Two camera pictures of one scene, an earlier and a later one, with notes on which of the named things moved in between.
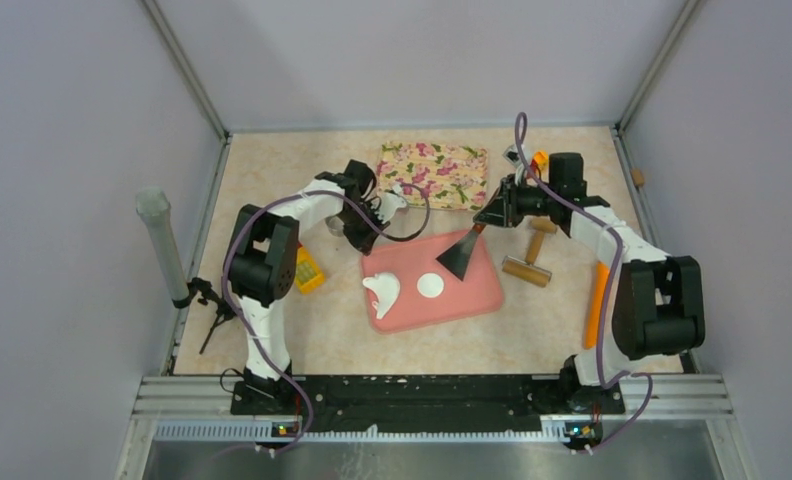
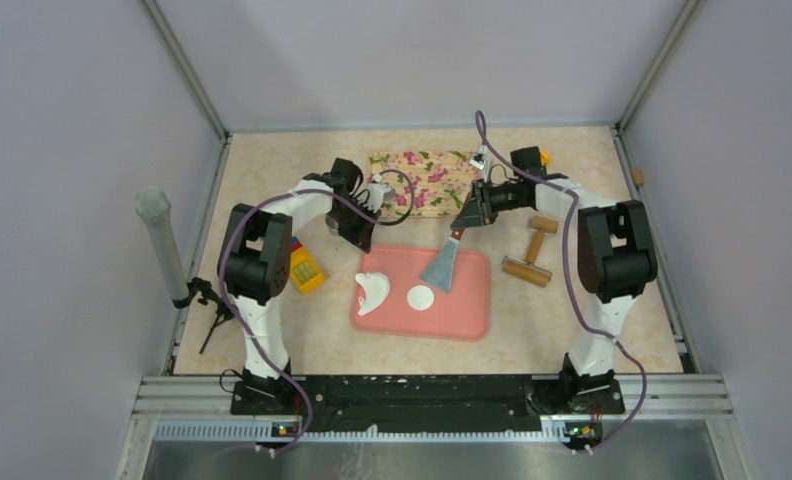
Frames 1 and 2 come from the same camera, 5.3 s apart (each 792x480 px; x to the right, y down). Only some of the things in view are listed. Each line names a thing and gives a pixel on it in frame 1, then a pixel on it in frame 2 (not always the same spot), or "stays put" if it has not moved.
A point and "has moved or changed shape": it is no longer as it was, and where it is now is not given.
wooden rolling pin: [527, 271] stays put
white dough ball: [385, 286] has moved or changed shape
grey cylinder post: [154, 206] stays put
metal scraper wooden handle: [457, 256] -> [440, 271]
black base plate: [352, 403] stays put
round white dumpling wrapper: [430, 285] -> [420, 297]
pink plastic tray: [478, 293] has moved or changed shape
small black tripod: [224, 311] stays put
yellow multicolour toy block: [307, 274] stays put
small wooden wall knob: [637, 176] stays put
